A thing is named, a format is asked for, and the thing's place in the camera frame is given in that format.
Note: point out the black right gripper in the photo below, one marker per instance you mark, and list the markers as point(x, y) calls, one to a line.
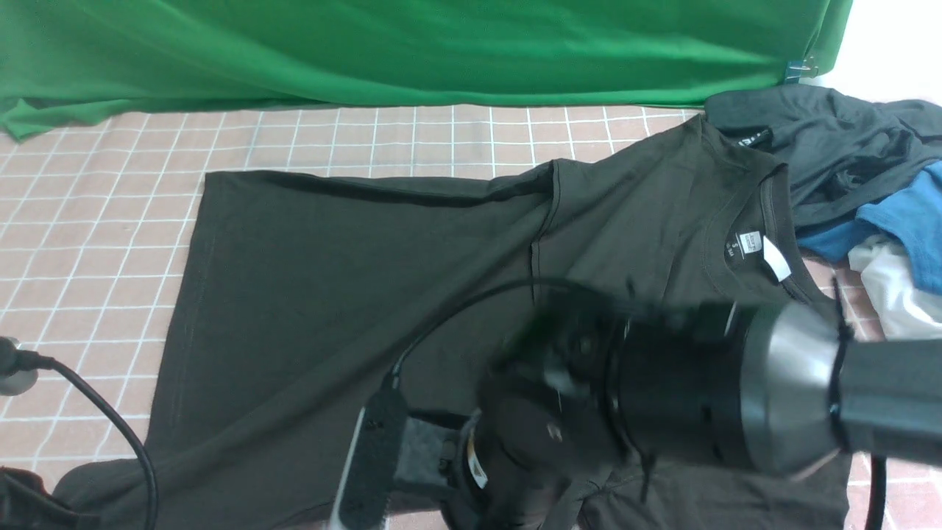
point(507, 467)

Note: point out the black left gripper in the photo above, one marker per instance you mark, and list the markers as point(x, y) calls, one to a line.
point(25, 504)

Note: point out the dark gray long-sleeved shirt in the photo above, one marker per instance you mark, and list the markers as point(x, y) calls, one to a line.
point(299, 292)

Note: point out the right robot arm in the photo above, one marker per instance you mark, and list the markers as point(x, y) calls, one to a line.
point(717, 416)

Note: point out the pink grid tablecloth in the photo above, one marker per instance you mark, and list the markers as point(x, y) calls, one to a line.
point(97, 224)

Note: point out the white garment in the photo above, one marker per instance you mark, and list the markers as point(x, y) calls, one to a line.
point(905, 312)

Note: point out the green backdrop cloth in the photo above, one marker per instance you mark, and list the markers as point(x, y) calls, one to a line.
point(81, 62)

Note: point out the dark teal garment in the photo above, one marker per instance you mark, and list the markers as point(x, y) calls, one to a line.
point(841, 152)

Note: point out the blue garment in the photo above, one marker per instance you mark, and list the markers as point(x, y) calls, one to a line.
point(911, 216)

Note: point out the metal backdrop clip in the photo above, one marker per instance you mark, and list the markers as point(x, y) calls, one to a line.
point(799, 70)

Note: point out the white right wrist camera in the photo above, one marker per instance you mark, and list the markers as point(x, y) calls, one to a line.
point(367, 480)

